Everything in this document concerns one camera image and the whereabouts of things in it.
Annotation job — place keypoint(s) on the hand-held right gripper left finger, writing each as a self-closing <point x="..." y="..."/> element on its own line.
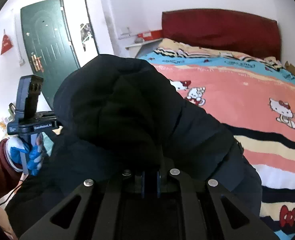
<point x="143" y="183"/>

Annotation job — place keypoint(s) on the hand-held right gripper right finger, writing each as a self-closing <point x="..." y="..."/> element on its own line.
<point x="159" y="183"/>

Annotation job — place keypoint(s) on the black hooded jacket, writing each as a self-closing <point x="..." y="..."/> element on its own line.
<point x="112" y="105"/>

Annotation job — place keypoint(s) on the person's left hand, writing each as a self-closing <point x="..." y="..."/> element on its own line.
<point x="36" y="157"/>

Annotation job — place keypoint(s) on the dark green door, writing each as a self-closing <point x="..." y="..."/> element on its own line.
<point x="50" y="42"/>

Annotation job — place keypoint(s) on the white bedside shelf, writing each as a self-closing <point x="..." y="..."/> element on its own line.
<point x="142" y="47"/>

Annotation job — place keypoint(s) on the pink cartoon printed blanket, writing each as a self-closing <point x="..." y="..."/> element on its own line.
<point x="237" y="85"/>

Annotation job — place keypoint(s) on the red box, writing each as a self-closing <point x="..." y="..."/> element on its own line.
<point x="150" y="35"/>

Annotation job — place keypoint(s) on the dark red headboard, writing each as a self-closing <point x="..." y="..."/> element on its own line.
<point x="220" y="30"/>

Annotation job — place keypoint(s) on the red wall decoration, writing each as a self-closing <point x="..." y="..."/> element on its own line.
<point x="6" y="43"/>

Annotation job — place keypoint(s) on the white wall socket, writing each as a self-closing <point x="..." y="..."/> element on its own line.
<point x="125" y="33"/>

